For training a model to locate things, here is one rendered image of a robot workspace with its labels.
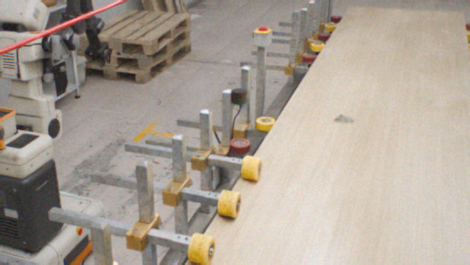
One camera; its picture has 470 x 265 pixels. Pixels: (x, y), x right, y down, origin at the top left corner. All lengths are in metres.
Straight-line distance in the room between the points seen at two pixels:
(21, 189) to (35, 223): 0.19
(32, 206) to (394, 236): 1.56
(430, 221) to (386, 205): 0.14
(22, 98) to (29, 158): 0.45
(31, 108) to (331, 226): 1.65
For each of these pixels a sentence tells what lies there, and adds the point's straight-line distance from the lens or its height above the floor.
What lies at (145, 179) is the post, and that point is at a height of 1.12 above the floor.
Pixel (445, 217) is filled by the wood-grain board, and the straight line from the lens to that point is 1.91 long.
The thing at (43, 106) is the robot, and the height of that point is 0.87.
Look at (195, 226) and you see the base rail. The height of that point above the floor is 0.70.
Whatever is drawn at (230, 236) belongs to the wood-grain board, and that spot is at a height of 0.90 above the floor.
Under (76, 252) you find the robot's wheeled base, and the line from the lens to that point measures 2.93.
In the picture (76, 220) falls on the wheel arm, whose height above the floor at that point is 0.95.
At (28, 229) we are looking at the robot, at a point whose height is 0.43.
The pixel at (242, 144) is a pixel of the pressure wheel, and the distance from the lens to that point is 2.21.
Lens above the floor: 1.87
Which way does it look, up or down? 26 degrees down
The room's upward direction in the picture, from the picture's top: 2 degrees counter-clockwise
